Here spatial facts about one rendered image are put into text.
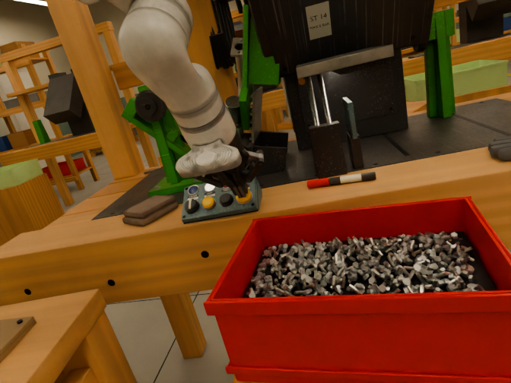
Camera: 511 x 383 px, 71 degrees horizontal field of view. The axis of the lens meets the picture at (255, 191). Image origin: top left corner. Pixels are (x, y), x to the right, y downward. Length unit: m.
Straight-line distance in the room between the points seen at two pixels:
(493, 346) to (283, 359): 0.21
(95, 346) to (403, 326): 0.50
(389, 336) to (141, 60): 0.37
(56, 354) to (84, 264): 0.26
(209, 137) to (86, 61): 0.94
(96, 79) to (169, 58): 0.99
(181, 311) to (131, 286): 0.84
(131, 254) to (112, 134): 0.70
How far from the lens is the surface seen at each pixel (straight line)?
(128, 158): 1.38
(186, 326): 1.68
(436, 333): 0.40
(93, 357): 0.71
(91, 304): 0.69
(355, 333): 0.40
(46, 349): 0.62
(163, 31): 0.40
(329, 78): 0.99
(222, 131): 0.50
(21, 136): 6.68
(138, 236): 0.74
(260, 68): 0.84
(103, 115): 1.39
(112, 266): 0.80
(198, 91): 0.45
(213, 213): 0.67
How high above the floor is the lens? 1.15
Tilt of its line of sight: 19 degrees down
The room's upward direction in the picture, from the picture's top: 14 degrees counter-clockwise
